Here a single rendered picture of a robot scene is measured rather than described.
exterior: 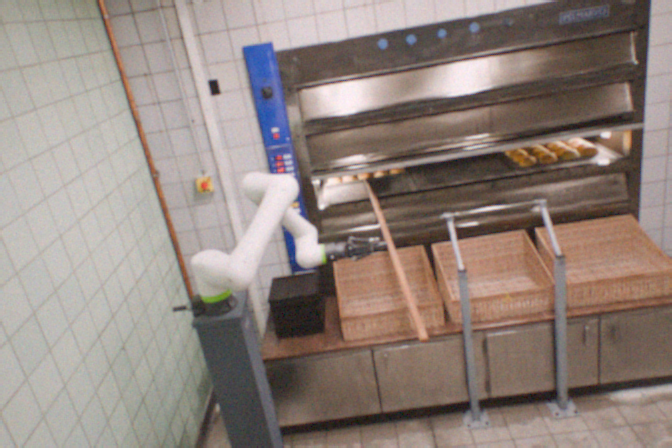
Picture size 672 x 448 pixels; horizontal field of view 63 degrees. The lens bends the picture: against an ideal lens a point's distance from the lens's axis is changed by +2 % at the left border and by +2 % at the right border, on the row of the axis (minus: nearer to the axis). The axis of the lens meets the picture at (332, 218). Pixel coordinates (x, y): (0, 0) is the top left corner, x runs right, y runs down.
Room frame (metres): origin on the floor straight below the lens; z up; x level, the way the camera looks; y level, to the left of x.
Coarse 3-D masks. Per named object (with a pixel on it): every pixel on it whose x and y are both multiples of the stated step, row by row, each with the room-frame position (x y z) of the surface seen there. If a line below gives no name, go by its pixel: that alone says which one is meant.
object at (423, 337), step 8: (368, 184) 3.19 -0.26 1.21; (376, 200) 2.90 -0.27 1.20; (376, 208) 2.77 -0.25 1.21; (384, 224) 2.53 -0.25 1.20; (384, 232) 2.43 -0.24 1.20; (392, 248) 2.24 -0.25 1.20; (392, 256) 2.16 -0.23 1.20; (400, 264) 2.08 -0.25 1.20; (400, 272) 2.00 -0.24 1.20; (400, 280) 1.94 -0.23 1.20; (408, 288) 1.86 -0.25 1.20; (408, 296) 1.80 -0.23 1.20; (408, 304) 1.76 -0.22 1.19; (416, 312) 1.68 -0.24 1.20; (416, 320) 1.63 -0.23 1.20; (416, 328) 1.60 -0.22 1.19; (424, 336) 1.54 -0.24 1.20
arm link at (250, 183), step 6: (252, 174) 2.23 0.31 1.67; (258, 174) 2.22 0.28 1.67; (264, 174) 2.21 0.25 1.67; (246, 180) 2.21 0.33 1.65; (252, 180) 2.20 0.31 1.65; (258, 180) 2.18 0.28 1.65; (246, 186) 2.20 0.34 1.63; (252, 186) 2.18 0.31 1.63; (246, 192) 2.20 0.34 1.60; (252, 192) 2.18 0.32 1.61; (258, 192) 2.16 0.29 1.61; (252, 198) 2.20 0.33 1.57; (258, 198) 2.18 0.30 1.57; (258, 204) 2.23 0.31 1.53
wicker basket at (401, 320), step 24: (336, 264) 2.94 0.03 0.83; (360, 264) 2.93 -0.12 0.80; (384, 264) 2.92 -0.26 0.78; (408, 264) 2.91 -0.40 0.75; (336, 288) 2.72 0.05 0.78; (360, 288) 2.89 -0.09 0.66; (384, 288) 2.88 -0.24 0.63; (432, 288) 2.68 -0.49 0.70; (360, 312) 2.74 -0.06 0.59; (384, 312) 2.48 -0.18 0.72; (408, 312) 2.48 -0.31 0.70; (432, 312) 2.47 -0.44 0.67; (360, 336) 2.48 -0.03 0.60
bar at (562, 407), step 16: (480, 208) 2.58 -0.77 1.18; (496, 208) 2.57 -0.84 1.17; (512, 208) 2.56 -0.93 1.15; (544, 208) 2.54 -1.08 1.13; (400, 224) 2.59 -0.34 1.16; (560, 256) 2.34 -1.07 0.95; (464, 272) 2.35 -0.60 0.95; (560, 272) 2.33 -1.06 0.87; (464, 288) 2.35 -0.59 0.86; (560, 288) 2.33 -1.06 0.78; (464, 304) 2.35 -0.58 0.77; (560, 304) 2.33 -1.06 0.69; (464, 320) 2.35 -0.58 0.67; (560, 320) 2.33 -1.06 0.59; (464, 336) 2.36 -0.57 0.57; (560, 336) 2.33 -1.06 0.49; (560, 352) 2.33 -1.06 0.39; (560, 368) 2.33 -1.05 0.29; (560, 384) 2.33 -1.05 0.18; (560, 400) 2.33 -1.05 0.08; (464, 416) 2.40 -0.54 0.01; (480, 416) 2.38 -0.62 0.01; (560, 416) 2.29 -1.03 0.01; (576, 416) 2.27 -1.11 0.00
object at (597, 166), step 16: (608, 160) 2.94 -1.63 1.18; (624, 160) 2.90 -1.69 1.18; (512, 176) 2.96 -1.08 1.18; (528, 176) 2.92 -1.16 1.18; (544, 176) 2.92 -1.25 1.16; (560, 176) 2.91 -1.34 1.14; (416, 192) 2.98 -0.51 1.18; (432, 192) 2.95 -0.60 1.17; (448, 192) 2.95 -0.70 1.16; (320, 208) 3.00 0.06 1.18; (336, 208) 2.98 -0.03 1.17; (352, 208) 2.98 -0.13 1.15
